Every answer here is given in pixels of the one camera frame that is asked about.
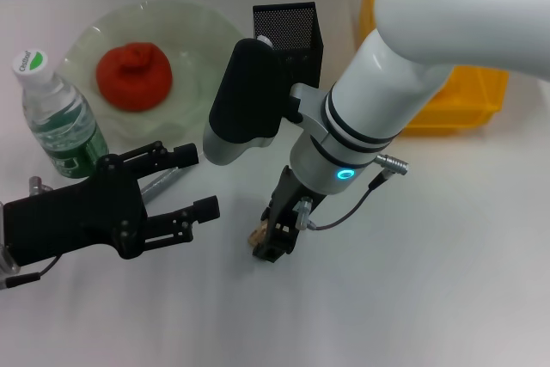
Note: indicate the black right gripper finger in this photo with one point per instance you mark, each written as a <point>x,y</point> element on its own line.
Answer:
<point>275,246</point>
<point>185,154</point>
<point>206,209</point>

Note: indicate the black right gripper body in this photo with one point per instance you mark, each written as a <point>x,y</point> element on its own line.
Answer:
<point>288,203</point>

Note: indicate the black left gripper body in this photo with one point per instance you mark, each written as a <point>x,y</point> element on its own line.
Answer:
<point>73,221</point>

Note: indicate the small tan eraser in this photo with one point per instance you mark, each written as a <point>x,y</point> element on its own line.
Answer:
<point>257,236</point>

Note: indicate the grey marker pen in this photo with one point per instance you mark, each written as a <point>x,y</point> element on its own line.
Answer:
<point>161,184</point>

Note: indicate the red-orange fruit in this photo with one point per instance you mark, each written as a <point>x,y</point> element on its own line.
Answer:
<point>133,79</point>

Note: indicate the clear water bottle green label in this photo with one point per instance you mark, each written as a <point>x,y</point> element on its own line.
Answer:
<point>60,126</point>

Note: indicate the mint green pen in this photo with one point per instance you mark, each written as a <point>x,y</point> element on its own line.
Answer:
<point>264,39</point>

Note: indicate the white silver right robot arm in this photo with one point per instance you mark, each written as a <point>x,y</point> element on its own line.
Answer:
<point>408,40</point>

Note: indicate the wavy clear glass fruit plate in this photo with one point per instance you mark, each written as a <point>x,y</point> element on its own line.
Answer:
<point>197,40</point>

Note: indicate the black mesh pen holder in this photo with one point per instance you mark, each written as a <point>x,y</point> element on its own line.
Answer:
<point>292,27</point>

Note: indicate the yellow plastic storage bin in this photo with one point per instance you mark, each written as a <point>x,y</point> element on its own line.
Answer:
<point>468,100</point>

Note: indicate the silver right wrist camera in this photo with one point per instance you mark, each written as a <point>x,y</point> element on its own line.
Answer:
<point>245,96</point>

